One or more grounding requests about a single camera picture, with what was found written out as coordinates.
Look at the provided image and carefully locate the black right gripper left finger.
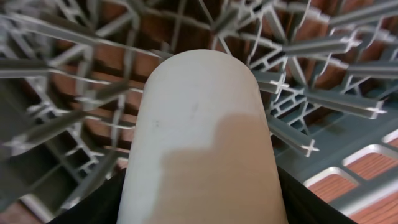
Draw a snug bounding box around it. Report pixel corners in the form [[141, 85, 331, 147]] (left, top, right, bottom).
[[48, 169, 126, 224]]

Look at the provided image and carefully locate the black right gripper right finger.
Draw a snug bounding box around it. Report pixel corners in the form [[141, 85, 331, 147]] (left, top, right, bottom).
[[277, 166, 356, 224]]

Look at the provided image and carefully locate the pale green cup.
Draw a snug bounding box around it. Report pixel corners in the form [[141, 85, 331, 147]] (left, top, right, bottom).
[[118, 50, 287, 224]]

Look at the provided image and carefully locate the grey dishwasher rack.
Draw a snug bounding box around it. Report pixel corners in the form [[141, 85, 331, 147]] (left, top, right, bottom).
[[1, 1, 397, 223]]

